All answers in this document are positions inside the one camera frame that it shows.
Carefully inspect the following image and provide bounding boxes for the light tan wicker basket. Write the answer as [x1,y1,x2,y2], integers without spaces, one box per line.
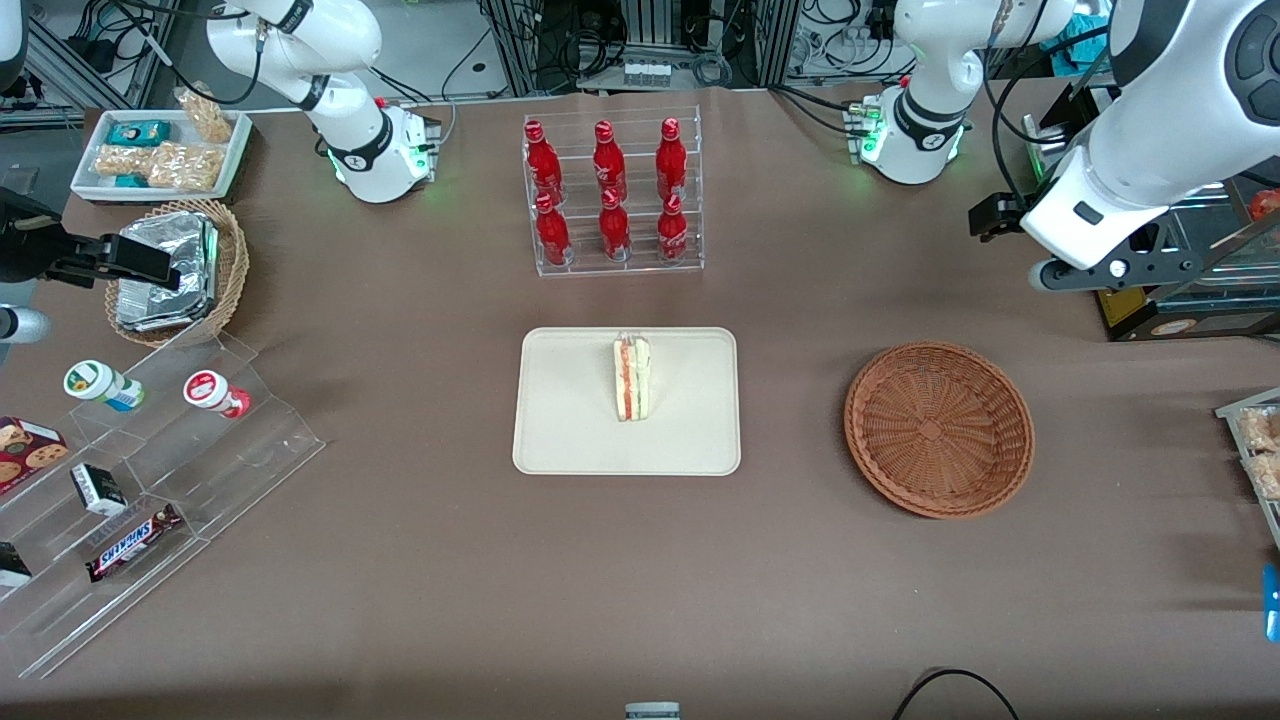
[105,198,251,349]

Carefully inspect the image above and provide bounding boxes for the white rectangular snack tray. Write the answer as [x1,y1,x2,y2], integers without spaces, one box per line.
[70,108,253,206]

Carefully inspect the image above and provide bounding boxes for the brown table cover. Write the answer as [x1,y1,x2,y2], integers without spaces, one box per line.
[0,85,1280,720]

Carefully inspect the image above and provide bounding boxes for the cream plastic tray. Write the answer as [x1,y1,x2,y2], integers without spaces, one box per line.
[512,327,742,477]

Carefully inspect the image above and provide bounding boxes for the brown Snickers bar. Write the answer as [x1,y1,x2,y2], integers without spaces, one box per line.
[85,503,184,584]

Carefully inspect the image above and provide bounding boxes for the red lidded yoghurt cup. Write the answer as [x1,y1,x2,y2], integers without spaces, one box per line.
[183,370,251,419]

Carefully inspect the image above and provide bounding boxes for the silver device with green light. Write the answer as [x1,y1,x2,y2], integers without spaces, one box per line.
[1022,113,1049,186]

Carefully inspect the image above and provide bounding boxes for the red cookie box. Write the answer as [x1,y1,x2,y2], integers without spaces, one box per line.
[0,416,71,496]

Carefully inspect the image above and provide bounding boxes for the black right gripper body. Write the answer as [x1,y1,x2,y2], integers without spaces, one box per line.
[0,190,111,287]

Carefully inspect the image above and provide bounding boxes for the aluminium frame structure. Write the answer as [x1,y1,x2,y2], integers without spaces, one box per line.
[480,0,801,93]

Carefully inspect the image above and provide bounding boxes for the green lidded yoghurt cup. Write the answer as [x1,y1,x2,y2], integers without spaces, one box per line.
[63,360,146,413]

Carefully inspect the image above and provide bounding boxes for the red cola bottle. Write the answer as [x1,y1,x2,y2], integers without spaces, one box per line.
[657,193,691,265]
[655,117,689,201]
[533,193,573,267]
[524,120,566,206]
[598,188,633,263]
[592,120,628,201]

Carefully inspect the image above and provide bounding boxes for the clear acrylic bottle rack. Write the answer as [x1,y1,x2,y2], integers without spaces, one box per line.
[522,105,706,279]

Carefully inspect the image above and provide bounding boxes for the brown round wicker basket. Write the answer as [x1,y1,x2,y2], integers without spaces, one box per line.
[843,342,1036,520]

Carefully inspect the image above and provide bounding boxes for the stacked aluminium foil containers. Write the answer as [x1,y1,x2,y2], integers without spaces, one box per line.
[115,212,221,333]

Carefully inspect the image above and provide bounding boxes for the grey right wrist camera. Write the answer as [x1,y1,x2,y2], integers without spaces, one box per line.
[0,305,51,347]

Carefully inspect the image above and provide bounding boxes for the black looped cable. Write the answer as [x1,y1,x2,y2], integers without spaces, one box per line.
[893,668,1021,720]

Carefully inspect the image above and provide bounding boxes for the triangle sandwich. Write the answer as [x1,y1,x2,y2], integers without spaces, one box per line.
[612,335,653,423]

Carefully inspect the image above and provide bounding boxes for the teal cloth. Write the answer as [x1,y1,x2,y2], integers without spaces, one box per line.
[1040,10,1111,63]

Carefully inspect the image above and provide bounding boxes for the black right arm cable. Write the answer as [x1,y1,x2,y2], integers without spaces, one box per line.
[108,0,266,107]

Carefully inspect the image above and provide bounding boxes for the clear acrylic stepped stand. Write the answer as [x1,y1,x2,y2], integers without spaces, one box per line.
[0,330,327,681]

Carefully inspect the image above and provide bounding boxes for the black left arm cable bundle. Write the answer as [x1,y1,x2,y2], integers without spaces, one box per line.
[982,0,1113,201]

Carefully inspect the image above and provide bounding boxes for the metal wire rack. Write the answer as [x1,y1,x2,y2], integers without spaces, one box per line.
[1215,388,1280,553]

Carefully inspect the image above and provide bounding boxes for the black and yellow control box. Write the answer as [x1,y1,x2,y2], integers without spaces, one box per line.
[1095,180,1280,343]

